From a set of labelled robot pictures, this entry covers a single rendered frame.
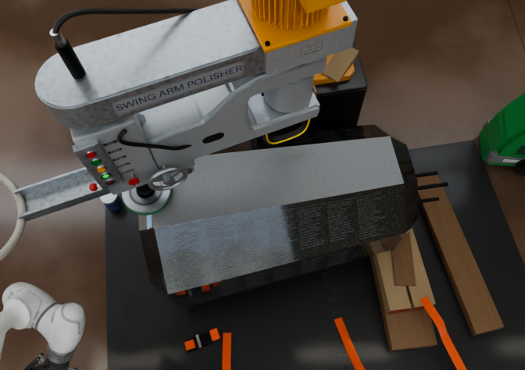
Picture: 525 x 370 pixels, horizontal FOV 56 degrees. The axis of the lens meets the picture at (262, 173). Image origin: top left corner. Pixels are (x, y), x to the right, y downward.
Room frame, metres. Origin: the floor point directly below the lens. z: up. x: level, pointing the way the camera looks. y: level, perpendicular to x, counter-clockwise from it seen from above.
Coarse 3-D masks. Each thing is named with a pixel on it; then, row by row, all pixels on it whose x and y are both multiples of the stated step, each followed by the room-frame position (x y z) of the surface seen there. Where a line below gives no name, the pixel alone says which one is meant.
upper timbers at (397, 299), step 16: (384, 256) 0.75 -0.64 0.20; (416, 256) 0.74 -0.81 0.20; (384, 272) 0.66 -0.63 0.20; (416, 272) 0.65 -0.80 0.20; (384, 288) 0.57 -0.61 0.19; (400, 288) 0.57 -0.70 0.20; (416, 288) 0.56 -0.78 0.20; (384, 304) 0.50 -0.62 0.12; (400, 304) 0.48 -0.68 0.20; (416, 304) 0.48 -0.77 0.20
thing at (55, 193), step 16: (192, 160) 0.93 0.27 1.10; (64, 176) 0.88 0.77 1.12; (80, 176) 0.89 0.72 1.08; (16, 192) 0.82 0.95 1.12; (32, 192) 0.83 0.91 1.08; (48, 192) 0.83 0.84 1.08; (64, 192) 0.83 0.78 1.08; (80, 192) 0.82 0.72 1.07; (96, 192) 0.80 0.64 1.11; (32, 208) 0.76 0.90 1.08; (48, 208) 0.75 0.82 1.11
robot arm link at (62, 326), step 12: (48, 312) 0.33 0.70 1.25; (60, 312) 0.32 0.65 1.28; (72, 312) 0.32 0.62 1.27; (84, 312) 0.33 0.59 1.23; (48, 324) 0.29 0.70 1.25; (60, 324) 0.29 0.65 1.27; (72, 324) 0.28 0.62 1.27; (84, 324) 0.29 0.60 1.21; (48, 336) 0.26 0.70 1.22; (60, 336) 0.25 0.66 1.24; (72, 336) 0.25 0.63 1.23; (60, 348) 0.22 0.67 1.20; (72, 348) 0.23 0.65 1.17
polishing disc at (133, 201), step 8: (160, 184) 0.93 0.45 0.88; (128, 192) 0.90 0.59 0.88; (136, 192) 0.90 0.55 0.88; (160, 192) 0.89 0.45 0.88; (168, 192) 0.89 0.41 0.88; (128, 200) 0.87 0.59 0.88; (136, 200) 0.86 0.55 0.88; (144, 200) 0.86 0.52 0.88; (152, 200) 0.86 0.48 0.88; (160, 200) 0.86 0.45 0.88; (136, 208) 0.82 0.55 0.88; (144, 208) 0.82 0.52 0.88; (152, 208) 0.82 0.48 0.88
